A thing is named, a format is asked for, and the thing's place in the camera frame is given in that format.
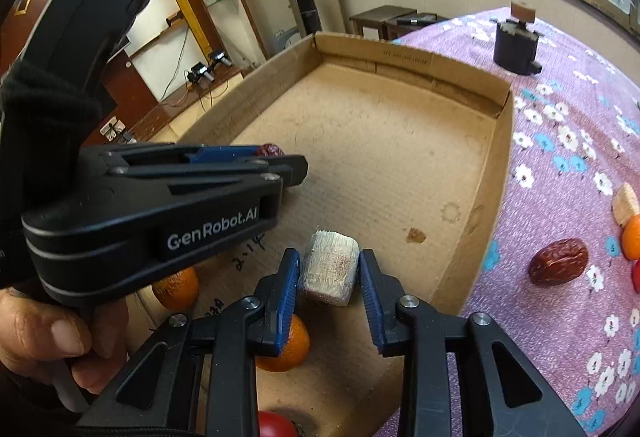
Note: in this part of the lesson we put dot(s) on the black cylindrical device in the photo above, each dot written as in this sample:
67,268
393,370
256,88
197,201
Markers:
515,49

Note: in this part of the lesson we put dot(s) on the purple floral tablecloth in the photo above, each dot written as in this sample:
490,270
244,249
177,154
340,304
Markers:
550,157

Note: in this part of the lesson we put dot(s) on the person's left hand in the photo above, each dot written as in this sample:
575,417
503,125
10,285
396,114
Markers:
45,332

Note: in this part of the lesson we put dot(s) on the flat black gadget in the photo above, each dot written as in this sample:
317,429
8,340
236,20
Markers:
414,21

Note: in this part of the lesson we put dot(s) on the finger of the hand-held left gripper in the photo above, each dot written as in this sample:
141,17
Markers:
225,153
280,167

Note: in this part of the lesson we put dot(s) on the large red date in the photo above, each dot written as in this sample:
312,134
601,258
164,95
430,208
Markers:
557,262

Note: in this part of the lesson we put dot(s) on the orange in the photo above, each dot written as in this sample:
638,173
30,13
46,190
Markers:
177,292
632,237
295,342

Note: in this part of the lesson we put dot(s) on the white corn cob piece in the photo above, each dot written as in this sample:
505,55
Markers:
626,204
327,267

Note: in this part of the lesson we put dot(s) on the shallow cardboard box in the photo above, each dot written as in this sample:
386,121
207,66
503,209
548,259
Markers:
375,157

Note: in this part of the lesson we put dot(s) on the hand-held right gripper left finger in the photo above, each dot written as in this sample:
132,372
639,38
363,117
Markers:
281,307

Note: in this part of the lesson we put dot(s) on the small red date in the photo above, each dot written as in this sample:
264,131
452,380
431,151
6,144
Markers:
272,150

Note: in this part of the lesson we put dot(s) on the red tomato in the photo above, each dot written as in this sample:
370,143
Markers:
636,276
275,427

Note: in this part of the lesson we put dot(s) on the white power strip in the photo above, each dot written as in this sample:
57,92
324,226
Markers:
112,127

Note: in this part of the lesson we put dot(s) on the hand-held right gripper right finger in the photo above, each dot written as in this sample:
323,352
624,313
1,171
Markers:
372,307

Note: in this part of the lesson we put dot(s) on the small black silver device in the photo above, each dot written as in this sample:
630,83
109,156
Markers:
220,58
199,73

